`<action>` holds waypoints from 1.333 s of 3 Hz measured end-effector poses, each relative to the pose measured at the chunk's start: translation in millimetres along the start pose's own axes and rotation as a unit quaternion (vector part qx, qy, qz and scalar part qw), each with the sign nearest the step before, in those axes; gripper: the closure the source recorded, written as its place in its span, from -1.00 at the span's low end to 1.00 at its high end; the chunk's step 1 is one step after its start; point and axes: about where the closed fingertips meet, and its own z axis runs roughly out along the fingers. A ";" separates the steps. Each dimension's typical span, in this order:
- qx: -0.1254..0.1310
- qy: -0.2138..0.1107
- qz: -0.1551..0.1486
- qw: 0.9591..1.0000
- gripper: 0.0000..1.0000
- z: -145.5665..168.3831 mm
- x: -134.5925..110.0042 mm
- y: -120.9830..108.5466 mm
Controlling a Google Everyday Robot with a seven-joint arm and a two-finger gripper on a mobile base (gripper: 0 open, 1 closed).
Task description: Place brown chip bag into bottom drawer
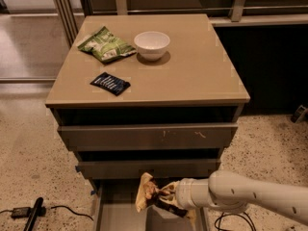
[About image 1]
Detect grey drawer cabinet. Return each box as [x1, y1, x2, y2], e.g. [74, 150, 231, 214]
[44, 13, 251, 231]

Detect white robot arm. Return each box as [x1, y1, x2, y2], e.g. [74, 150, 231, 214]
[162, 170, 308, 225]

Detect dark blue snack packet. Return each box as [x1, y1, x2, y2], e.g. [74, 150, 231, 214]
[90, 72, 131, 96]

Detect grey object right floor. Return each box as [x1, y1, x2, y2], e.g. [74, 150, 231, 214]
[291, 105, 307, 123]

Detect metal shelf frame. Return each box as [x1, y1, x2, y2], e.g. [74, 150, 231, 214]
[54, 0, 308, 43]

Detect black bar on floor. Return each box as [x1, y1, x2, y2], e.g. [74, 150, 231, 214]
[23, 197, 46, 231]

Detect black power adapter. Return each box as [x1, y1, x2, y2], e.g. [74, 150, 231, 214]
[11, 207, 31, 218]

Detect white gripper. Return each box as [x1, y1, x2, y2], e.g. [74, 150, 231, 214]
[159, 178, 213, 210]

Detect black coiled cable right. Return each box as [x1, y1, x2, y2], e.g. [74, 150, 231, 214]
[214, 210, 257, 231]

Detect top drawer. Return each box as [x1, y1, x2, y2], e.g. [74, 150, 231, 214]
[58, 123, 238, 151]

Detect black cable left floor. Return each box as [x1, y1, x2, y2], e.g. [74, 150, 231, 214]
[0, 204, 95, 222]

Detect open bottom drawer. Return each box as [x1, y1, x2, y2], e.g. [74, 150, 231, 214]
[93, 179, 211, 231]

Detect middle drawer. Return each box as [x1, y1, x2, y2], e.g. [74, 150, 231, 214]
[77, 159, 220, 179]

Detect green chip bag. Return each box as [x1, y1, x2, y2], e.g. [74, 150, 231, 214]
[77, 26, 137, 64]

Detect white bowl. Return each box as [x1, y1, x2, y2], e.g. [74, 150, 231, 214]
[134, 31, 170, 61]

